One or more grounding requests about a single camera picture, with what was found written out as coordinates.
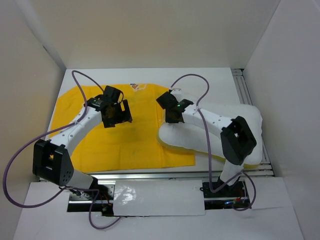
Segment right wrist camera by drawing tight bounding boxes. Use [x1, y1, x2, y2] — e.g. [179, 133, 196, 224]
[156, 90, 181, 111]

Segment white cover plate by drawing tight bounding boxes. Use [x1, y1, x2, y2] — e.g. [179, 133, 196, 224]
[113, 180, 205, 217]

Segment white pillow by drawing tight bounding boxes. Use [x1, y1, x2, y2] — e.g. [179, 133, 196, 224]
[156, 91, 263, 169]

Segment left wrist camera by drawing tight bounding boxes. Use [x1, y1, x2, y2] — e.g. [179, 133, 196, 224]
[103, 85, 124, 104]

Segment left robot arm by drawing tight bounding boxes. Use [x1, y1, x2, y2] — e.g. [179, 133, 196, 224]
[32, 98, 132, 200]

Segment yellow pillowcase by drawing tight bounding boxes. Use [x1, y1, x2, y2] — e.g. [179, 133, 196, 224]
[48, 82, 196, 173]

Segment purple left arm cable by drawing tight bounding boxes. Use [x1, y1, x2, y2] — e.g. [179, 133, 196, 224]
[4, 70, 126, 230]

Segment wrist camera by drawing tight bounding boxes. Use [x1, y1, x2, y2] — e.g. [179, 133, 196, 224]
[156, 90, 181, 111]
[103, 85, 124, 104]

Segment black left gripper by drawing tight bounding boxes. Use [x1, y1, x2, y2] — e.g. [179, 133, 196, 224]
[103, 99, 132, 128]

